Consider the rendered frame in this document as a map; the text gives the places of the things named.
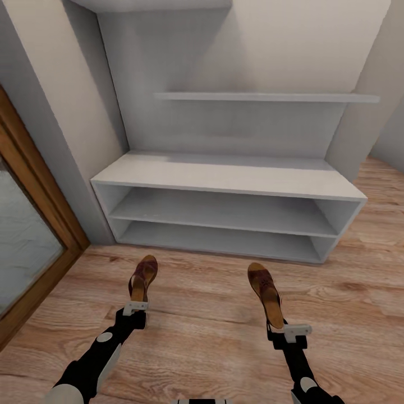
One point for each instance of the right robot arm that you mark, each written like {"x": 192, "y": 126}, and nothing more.
{"x": 306, "y": 390}

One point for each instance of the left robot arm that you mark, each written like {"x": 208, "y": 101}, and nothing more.
{"x": 82, "y": 380}

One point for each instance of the door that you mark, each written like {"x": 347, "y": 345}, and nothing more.
{"x": 40, "y": 238}

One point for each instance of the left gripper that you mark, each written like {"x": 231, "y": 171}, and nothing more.
{"x": 135, "y": 321}

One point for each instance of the sandal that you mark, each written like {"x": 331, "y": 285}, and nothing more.
{"x": 144, "y": 274}
{"x": 263, "y": 285}

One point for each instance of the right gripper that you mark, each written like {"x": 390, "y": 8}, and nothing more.
{"x": 289, "y": 349}

